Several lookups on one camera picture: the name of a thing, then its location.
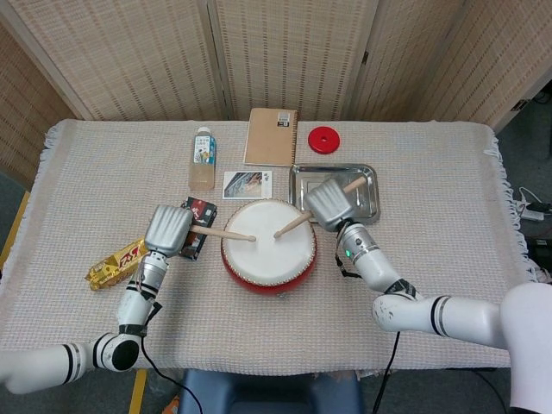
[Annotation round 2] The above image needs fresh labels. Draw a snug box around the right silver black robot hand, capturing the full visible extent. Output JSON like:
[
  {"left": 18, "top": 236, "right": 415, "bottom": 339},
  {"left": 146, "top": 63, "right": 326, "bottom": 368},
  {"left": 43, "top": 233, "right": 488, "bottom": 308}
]
[{"left": 304, "top": 179, "right": 355, "bottom": 233}]

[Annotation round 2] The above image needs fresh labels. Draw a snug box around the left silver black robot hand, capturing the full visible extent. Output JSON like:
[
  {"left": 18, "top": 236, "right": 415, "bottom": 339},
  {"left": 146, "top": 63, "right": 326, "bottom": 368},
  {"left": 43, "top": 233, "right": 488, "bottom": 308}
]
[{"left": 143, "top": 204, "right": 204, "bottom": 260}]

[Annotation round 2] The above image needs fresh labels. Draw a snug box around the wooden drumstick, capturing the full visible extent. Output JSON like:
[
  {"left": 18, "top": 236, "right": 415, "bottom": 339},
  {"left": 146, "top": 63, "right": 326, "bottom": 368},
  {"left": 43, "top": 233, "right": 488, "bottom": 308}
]
[
  {"left": 273, "top": 176, "right": 366, "bottom": 239},
  {"left": 191, "top": 223, "right": 259, "bottom": 242}
]

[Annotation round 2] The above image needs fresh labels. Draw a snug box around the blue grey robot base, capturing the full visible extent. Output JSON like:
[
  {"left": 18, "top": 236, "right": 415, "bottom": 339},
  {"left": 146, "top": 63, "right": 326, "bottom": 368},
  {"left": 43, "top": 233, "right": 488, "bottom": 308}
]
[{"left": 178, "top": 368, "right": 366, "bottom": 414}]

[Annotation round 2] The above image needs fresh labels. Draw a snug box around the metal tray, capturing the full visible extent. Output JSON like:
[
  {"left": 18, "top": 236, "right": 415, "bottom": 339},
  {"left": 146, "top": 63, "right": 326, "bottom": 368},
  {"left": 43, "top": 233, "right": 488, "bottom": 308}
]
[{"left": 287, "top": 162, "right": 382, "bottom": 224}]

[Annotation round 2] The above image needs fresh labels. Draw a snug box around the red drum with white head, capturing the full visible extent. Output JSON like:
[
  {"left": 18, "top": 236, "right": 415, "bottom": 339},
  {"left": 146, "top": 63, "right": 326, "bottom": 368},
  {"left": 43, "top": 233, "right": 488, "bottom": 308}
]
[{"left": 220, "top": 199, "right": 319, "bottom": 298}]

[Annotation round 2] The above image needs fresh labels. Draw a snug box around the dark printed card box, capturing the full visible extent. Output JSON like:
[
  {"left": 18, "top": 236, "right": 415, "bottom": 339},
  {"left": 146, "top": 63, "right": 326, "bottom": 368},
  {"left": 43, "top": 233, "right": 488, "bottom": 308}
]
[{"left": 179, "top": 196, "right": 219, "bottom": 261}]

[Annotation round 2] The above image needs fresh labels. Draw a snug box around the gold foil snack package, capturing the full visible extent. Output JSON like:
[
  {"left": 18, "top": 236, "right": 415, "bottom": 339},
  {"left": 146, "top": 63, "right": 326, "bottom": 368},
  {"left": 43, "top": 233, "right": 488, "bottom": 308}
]
[{"left": 84, "top": 235, "right": 150, "bottom": 292}]

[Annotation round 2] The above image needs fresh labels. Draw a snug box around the red round plastic disc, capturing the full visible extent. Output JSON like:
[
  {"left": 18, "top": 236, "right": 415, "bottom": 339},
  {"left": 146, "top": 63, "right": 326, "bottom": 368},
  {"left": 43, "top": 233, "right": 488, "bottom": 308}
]
[{"left": 307, "top": 126, "right": 342, "bottom": 154}]

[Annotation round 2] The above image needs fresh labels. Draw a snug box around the clear plastic drink bottle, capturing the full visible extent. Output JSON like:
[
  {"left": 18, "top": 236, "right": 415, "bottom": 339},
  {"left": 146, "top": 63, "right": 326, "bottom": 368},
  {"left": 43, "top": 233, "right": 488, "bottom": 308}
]
[{"left": 187, "top": 125, "right": 216, "bottom": 191}]

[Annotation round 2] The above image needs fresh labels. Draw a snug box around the white photo postcard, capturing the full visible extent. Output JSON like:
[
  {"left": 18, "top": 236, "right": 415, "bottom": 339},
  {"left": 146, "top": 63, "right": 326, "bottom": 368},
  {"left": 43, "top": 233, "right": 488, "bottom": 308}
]
[{"left": 222, "top": 170, "right": 275, "bottom": 201}]

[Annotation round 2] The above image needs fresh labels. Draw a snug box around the brown spiral notebook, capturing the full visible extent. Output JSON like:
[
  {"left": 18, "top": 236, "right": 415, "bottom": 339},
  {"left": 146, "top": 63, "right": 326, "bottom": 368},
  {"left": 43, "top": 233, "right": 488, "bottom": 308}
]
[{"left": 243, "top": 107, "right": 299, "bottom": 168}]

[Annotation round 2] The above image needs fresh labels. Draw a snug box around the beige woven tablecloth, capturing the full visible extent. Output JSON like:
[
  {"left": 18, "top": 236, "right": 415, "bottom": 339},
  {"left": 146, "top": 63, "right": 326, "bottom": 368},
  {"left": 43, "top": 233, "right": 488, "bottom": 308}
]
[{"left": 0, "top": 118, "right": 540, "bottom": 372}]

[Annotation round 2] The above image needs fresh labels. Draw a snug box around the woven bamboo folding screen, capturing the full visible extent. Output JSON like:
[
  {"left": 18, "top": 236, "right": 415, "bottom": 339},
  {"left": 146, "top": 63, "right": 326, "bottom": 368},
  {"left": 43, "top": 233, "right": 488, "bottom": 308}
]
[{"left": 0, "top": 0, "right": 552, "bottom": 186}]

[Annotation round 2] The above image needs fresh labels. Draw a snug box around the white power strip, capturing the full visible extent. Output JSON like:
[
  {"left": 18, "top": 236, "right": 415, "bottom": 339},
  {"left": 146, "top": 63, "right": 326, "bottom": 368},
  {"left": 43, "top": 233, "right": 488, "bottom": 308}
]
[{"left": 517, "top": 187, "right": 549, "bottom": 223}]

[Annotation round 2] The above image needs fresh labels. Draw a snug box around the black cable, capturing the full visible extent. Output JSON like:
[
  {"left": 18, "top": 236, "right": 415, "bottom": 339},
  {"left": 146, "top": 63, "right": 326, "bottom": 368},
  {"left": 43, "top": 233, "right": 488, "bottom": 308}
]
[
  {"left": 370, "top": 329, "right": 401, "bottom": 414},
  {"left": 138, "top": 334, "right": 204, "bottom": 414}
]

